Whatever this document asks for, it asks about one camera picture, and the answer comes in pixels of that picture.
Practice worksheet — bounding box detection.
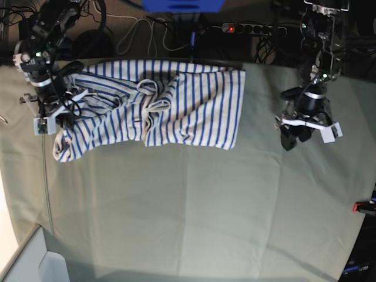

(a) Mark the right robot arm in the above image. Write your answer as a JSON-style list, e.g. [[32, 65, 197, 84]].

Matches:
[[13, 1, 107, 136]]

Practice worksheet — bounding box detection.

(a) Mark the black round stool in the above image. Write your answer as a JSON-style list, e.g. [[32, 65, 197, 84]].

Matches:
[[72, 30, 115, 59]]

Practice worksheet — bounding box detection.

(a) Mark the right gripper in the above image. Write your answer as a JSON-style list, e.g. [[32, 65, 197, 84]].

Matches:
[[19, 88, 89, 136]]

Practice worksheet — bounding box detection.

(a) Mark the white plastic bin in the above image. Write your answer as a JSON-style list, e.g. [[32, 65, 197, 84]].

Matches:
[[1, 224, 70, 282]]

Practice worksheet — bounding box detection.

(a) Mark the green table cloth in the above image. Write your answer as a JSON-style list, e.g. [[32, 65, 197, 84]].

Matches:
[[1, 64, 375, 281]]

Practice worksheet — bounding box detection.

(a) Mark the blue white striped t-shirt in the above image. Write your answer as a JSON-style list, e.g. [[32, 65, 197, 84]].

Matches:
[[53, 59, 246, 162]]

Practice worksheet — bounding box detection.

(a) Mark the red black right clamp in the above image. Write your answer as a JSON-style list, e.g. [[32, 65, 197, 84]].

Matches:
[[352, 198, 376, 216]]

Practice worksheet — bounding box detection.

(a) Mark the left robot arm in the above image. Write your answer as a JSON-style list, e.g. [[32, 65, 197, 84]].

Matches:
[[276, 1, 350, 151]]

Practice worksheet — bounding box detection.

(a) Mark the white power strip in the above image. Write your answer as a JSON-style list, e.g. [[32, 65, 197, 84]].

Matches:
[[221, 23, 273, 36]]

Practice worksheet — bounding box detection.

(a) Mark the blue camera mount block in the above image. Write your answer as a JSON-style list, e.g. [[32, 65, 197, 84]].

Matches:
[[142, 0, 225, 13]]

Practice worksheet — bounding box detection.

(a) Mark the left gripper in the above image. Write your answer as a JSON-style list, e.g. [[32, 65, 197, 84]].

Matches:
[[276, 99, 343, 151]]

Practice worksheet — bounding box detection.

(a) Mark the white looped cable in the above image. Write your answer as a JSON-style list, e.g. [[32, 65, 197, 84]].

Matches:
[[116, 14, 193, 58]]

